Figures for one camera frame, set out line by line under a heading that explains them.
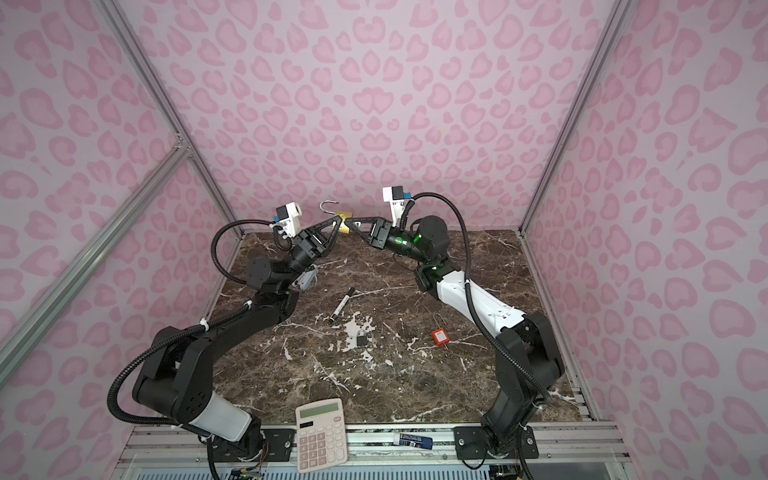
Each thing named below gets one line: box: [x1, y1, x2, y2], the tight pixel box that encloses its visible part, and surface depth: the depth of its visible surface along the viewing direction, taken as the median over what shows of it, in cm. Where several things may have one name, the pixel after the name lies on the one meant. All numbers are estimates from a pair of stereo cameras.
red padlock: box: [431, 312, 451, 347], surface depth 92 cm
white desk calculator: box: [295, 398, 348, 473], surface depth 75 cm
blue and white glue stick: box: [393, 432, 434, 450], surface depth 74 cm
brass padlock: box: [319, 199, 353, 234], surface depth 67 cm
